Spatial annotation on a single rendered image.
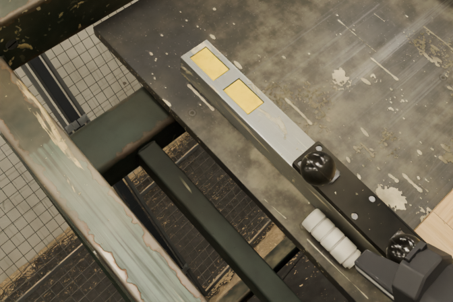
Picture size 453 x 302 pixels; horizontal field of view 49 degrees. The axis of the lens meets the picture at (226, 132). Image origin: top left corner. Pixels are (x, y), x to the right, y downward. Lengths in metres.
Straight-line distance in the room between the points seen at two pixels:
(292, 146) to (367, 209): 0.12
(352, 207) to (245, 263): 0.17
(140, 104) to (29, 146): 0.19
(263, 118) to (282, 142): 0.04
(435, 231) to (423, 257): 0.24
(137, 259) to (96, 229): 0.06
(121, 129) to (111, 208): 0.17
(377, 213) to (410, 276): 0.20
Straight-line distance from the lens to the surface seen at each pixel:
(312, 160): 0.53
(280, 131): 0.67
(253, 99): 0.69
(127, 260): 0.59
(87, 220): 0.61
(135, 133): 0.74
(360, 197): 0.64
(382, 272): 0.52
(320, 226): 0.64
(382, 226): 0.64
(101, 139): 0.74
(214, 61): 0.71
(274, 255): 1.73
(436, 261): 0.46
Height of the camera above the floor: 1.76
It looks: 20 degrees down
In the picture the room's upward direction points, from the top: 30 degrees counter-clockwise
